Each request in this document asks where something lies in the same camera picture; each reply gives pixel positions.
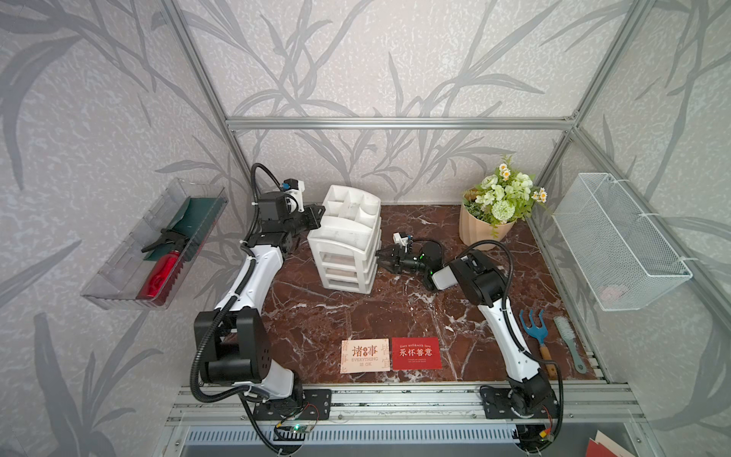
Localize red brush in bin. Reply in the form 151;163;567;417
137;251;180;300

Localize white plastic drawer organizer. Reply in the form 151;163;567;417
308;185;382;294

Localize red item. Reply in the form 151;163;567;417
390;337;442;371

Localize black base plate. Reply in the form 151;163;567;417
479;385;560;420
253;388;332;421

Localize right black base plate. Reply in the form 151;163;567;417
479;385;560;420

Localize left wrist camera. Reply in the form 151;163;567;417
281;178;305;213

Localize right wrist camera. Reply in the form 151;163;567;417
393;232;413;251

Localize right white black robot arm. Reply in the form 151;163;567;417
375;237;563;422

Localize green circuit board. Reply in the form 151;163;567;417
274;423;316;440

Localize green card in bin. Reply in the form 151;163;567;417
145;197;228;262

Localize black clamp in bin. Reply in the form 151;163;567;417
141;228;190;253

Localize blue garden hand rake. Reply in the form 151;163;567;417
519;310;559;380

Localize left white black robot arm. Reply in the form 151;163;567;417
190;178;325;409

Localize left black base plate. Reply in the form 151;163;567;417
253;388;332;421

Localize white wire mesh basket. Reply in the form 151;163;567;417
553;173;693;312

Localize potted white flower plant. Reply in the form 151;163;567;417
459;155;548;246

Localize red paper at corner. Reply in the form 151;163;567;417
586;430;635;457

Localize pink postcard red characters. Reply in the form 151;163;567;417
340;339;391;374

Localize aluminium front rail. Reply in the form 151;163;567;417
165;381;646;427

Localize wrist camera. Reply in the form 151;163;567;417
281;178;305;213
393;232;413;251

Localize clear plastic wall bin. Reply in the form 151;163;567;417
81;178;228;310

